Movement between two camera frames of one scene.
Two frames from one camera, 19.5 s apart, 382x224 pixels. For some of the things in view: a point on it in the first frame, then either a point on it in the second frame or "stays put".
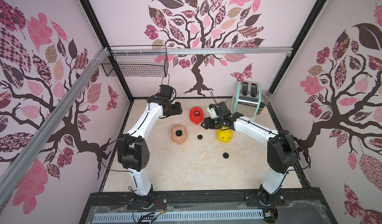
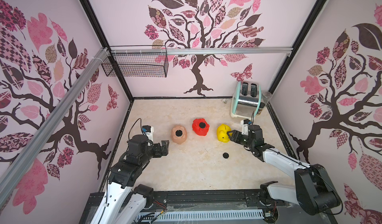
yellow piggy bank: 225,135 stays put
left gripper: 179,110 -> 165,148
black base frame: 280,206 stays put
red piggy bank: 196,114 -> 200,126
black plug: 178,132 stays put
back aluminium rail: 197,51 stays put
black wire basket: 138,65 stays put
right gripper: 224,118 -> 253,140
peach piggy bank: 179,134 stays put
